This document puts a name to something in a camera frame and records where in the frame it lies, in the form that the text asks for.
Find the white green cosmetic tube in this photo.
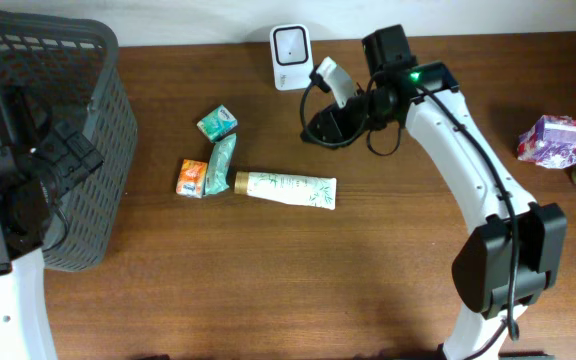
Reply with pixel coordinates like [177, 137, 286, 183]
[234, 171, 337, 210]

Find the teal wet wipes pack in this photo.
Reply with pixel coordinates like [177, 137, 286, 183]
[204, 133, 237, 195]

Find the small teal tissue packet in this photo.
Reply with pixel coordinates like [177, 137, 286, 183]
[197, 105, 238, 143]

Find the orange small box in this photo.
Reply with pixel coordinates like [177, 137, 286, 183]
[176, 159, 208, 198]

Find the purple white sanitary pad pack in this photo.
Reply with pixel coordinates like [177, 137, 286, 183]
[517, 115, 576, 169]

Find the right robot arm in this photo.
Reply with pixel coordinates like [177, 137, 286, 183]
[301, 25, 567, 359]

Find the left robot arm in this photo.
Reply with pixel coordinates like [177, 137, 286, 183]
[0, 86, 104, 359]

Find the white barcode scanner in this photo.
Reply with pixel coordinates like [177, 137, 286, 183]
[269, 24, 314, 91]

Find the grey plastic mesh basket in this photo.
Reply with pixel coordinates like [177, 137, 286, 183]
[0, 10, 138, 272]

